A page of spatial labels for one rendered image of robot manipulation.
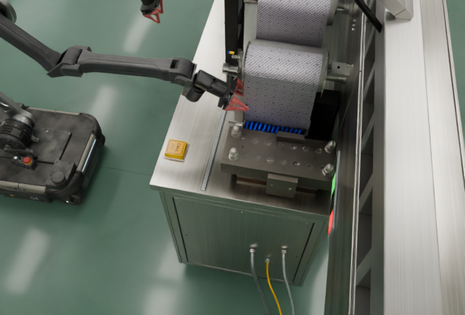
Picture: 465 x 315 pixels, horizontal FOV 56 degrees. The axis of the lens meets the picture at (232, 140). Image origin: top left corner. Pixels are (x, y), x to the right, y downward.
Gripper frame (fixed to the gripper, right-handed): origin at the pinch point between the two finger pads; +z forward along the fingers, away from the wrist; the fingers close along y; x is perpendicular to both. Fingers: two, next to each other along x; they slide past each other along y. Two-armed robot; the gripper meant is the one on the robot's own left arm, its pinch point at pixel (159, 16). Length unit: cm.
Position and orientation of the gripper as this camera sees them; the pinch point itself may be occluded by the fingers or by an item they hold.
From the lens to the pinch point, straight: 200.1
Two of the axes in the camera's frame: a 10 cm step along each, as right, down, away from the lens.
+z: 3.4, 5.1, 7.9
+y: 1.4, -8.6, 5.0
